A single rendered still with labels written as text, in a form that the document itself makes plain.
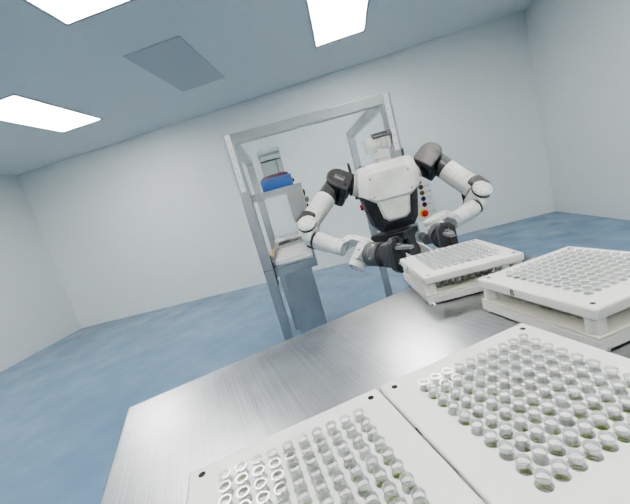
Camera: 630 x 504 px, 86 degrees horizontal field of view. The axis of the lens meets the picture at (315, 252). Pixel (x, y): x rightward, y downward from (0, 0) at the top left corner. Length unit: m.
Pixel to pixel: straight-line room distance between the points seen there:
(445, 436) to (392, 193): 1.20
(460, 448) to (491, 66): 5.90
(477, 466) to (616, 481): 0.09
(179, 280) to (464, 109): 5.39
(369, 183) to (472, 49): 4.77
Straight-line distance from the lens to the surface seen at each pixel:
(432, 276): 0.86
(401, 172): 1.51
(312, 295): 2.38
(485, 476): 0.37
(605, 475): 0.38
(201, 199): 5.98
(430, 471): 0.37
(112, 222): 6.81
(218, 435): 0.65
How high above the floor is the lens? 1.23
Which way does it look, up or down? 9 degrees down
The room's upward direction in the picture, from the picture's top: 16 degrees counter-clockwise
